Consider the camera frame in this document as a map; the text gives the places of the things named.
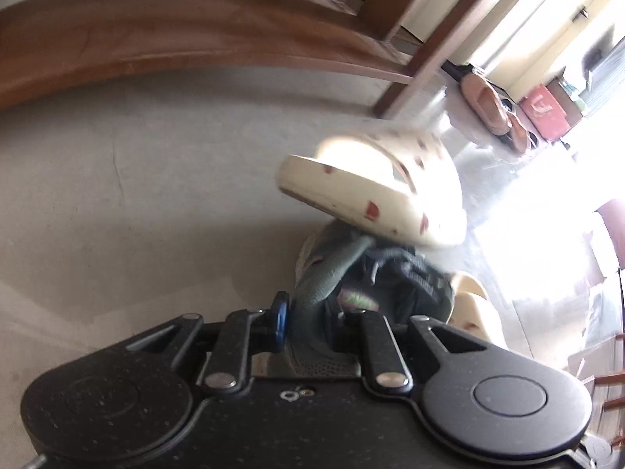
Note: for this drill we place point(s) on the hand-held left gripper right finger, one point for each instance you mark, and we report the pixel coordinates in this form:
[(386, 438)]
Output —
[(376, 347)]

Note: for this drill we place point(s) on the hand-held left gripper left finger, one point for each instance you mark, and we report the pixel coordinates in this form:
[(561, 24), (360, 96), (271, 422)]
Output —
[(281, 321)]

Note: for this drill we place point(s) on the grey lace-up sneaker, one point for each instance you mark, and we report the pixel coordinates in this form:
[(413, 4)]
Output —
[(390, 273)]

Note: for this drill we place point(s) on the cream slipper with red prints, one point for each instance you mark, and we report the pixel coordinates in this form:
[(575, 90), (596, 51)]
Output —
[(371, 190), (476, 308)]

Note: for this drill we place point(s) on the brown wooden shoe rack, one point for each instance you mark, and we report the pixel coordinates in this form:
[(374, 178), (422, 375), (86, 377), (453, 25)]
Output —
[(195, 34)]

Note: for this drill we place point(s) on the pink flat shoe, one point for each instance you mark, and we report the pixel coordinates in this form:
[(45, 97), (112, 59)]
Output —
[(520, 129), (488, 102)]

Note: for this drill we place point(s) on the red box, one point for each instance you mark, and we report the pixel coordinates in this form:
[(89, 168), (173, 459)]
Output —
[(544, 112)]

